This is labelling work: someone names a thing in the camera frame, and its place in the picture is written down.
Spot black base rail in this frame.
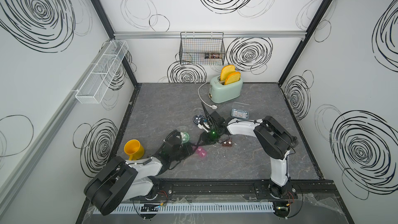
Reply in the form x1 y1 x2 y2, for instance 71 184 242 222
122 178 337 201

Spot spice jars in basket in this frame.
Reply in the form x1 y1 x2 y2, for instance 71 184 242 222
204 52 224 60

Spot white toaster power cable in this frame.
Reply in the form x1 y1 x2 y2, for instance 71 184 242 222
198 82 218 111

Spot white slotted cable duct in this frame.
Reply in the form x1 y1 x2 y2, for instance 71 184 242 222
111 202 275 215

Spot front toast slice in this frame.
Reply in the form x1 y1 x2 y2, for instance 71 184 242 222
224 72 241 85

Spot back toast slice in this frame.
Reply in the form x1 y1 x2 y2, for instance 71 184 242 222
220 64 235 82

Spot dark red small pillbox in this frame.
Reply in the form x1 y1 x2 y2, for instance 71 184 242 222
221 140 233 147

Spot toast slice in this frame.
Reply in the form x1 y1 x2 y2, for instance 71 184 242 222
224 72 241 85
220 64 235 82

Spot black wire wall basket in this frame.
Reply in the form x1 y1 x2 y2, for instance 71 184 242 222
179 32 226 66

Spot teal rectangular pillbox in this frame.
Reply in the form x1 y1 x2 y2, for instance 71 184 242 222
231 102 250 120

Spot green round pillbox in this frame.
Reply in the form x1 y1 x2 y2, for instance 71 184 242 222
177 125 190 144

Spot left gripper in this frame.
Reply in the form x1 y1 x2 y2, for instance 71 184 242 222
169 141 199 163

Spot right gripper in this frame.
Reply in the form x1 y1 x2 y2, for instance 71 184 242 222
195 127 221 146

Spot dark blue round pillbox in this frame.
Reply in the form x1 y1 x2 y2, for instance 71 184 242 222
193 115 204 125

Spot mint green toaster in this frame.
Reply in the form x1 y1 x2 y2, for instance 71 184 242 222
209 76 243 103

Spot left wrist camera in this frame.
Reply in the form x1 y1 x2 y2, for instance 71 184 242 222
165 130 182 146

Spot yellow mug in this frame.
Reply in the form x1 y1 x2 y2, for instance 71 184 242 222
123 140 145 160

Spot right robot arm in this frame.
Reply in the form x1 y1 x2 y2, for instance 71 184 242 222
198 102 298 199

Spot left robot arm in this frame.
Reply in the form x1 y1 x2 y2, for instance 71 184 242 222
84 136 197 216

